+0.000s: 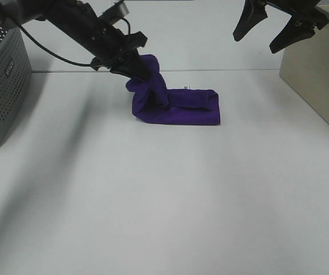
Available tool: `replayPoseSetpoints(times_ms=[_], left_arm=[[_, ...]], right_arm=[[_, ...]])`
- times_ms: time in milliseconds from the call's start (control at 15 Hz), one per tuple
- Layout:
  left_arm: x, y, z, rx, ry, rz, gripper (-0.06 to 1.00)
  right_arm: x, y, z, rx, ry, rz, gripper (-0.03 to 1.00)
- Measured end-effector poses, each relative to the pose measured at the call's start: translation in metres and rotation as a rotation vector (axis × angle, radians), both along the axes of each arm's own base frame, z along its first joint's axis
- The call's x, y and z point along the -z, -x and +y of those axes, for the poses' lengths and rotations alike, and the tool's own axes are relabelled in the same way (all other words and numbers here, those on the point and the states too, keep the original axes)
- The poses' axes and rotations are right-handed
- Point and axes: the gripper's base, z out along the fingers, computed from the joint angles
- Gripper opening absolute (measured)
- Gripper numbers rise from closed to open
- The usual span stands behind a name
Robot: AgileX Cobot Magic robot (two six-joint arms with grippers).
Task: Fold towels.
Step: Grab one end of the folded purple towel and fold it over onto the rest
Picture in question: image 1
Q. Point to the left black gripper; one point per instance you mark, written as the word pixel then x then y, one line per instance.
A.
pixel 111 48

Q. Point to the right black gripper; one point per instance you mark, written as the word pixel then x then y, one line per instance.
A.
pixel 304 13

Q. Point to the purple towel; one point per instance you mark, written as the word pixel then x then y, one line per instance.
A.
pixel 154 103

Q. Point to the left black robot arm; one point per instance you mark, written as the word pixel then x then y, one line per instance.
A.
pixel 13 14

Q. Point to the beige storage bin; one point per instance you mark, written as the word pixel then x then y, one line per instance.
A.
pixel 305 68

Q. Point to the grey perforated laundry basket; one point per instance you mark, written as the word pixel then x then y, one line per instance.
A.
pixel 15 75

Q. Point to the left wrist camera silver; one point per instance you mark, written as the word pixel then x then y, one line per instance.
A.
pixel 115 13

